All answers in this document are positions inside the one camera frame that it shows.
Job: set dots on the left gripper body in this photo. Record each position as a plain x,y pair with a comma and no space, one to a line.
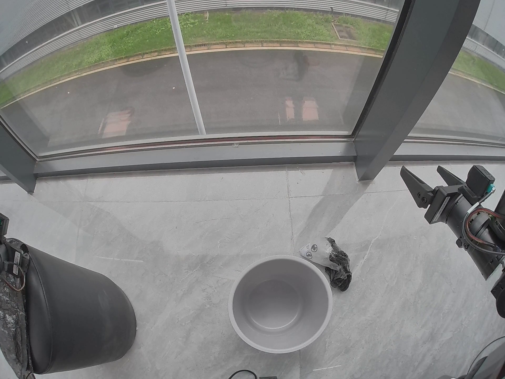
12,257

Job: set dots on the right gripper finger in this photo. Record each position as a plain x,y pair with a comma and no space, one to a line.
449,180
420,192

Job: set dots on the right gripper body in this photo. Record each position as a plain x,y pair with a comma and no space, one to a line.
449,207

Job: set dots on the black plastic bag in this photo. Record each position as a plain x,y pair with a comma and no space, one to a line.
12,322

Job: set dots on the black plastic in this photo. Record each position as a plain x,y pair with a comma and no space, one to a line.
339,271

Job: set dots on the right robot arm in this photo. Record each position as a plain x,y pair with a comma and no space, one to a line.
489,251

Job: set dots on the white trash bin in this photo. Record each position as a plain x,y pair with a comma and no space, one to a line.
280,302

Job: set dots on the window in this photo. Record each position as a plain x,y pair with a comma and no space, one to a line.
276,93

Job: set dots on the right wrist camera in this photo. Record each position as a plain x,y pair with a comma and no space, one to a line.
479,180

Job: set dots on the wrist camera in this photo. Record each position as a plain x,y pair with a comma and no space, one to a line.
479,180
3,225

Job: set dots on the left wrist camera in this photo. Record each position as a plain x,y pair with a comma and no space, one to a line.
3,225

